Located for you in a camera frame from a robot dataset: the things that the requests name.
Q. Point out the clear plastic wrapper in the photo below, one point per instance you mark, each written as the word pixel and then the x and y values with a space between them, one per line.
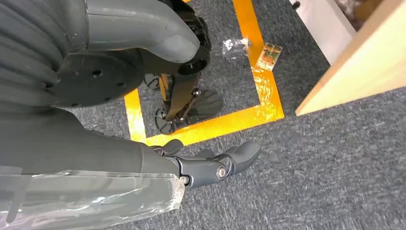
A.
pixel 231 46

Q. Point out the yellow floor tape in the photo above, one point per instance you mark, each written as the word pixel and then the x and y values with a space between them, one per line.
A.
pixel 222 122

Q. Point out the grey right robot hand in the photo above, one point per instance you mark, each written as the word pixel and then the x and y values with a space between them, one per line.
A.
pixel 79 149

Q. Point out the white board panel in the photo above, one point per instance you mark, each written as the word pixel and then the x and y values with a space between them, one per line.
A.
pixel 323 28

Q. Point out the black robot leg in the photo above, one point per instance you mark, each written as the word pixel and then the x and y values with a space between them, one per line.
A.
pixel 184 92

